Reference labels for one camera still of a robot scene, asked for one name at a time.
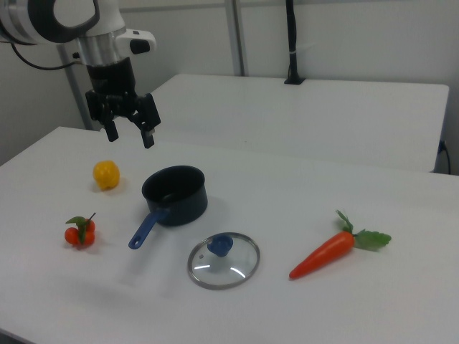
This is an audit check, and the black pole with white band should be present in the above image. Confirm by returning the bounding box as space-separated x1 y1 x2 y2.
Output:
283 0 306 86

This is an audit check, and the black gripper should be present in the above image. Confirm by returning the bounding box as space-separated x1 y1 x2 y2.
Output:
85 57 161 150

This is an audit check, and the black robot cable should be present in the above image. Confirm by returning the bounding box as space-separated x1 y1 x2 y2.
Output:
10 42 89 71

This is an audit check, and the white side table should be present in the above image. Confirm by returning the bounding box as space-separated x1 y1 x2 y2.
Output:
145 74 450 173

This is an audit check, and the aluminium frame post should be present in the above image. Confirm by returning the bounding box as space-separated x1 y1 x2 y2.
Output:
224 0 249 77
57 44 97 132

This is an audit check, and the yellow toy bell pepper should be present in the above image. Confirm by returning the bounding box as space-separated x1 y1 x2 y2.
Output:
93 161 121 191

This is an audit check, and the glass lid with blue knob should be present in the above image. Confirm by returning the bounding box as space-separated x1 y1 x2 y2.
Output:
186 231 261 290

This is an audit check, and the orange toy carrot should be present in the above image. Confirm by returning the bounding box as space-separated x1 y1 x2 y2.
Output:
288 209 392 280

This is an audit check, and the orange toy tomato cluster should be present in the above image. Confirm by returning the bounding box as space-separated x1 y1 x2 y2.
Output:
64 211 97 248

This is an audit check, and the dark blue saucepan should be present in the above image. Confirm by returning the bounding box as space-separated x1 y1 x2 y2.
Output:
128 165 209 250

